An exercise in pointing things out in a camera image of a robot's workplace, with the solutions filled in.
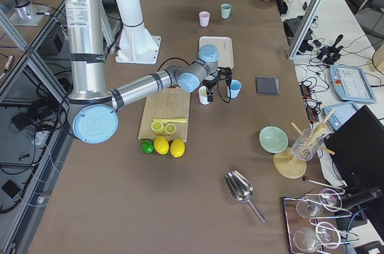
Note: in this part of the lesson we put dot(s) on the yellow plastic knife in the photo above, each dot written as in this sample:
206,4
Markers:
177,120

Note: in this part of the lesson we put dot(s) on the pale yellow cup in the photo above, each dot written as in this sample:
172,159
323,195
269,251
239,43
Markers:
203,97

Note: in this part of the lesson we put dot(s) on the cream rabbit tray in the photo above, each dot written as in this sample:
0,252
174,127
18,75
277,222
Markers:
224,47

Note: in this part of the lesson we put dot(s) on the black laptop monitor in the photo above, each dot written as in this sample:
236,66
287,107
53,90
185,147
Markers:
358,147

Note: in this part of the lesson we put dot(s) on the blue teach pendant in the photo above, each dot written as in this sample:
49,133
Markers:
351,84
342,112

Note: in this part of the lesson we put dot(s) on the folded grey cloth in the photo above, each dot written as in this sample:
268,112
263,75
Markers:
267,85

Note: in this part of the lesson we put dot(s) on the wooden cutting board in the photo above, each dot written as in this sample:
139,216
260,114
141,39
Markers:
170,103

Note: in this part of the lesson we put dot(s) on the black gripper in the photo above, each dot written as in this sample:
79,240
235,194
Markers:
210,83

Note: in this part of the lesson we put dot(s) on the aluminium frame post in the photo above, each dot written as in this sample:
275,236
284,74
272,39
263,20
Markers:
303,28

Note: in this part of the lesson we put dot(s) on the whole yellow lemon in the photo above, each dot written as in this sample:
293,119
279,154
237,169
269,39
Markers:
161,145
177,148

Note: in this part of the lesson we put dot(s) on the wooden cup stand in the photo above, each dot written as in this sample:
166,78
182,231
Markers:
291,167

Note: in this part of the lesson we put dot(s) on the lemon half near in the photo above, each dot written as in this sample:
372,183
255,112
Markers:
157,127

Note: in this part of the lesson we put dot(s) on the clear glass mug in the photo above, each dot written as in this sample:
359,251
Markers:
305,147

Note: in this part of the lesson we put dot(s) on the mint green bowl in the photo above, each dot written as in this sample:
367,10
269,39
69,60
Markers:
273,139

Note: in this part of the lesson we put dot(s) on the lemon half far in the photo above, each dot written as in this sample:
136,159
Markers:
170,128

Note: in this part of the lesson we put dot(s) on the metal scoop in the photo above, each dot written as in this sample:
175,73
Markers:
242,190

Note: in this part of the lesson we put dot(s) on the light blue cup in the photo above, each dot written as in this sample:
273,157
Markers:
234,88

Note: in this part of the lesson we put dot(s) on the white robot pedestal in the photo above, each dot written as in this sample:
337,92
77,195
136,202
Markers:
136,44

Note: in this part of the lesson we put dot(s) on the pink cup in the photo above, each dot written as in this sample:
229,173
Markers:
204,18

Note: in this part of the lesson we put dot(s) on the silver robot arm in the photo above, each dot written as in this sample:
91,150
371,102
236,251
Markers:
93,107
25,14

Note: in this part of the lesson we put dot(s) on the green lime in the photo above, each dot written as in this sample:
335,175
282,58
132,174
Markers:
147,146

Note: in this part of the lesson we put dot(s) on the wine glass rack tray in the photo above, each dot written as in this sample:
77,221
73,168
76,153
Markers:
311,222

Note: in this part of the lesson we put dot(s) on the mint green cup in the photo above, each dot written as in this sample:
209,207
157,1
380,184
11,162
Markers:
225,10

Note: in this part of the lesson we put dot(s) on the lemon half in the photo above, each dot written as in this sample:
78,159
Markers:
157,127
170,128

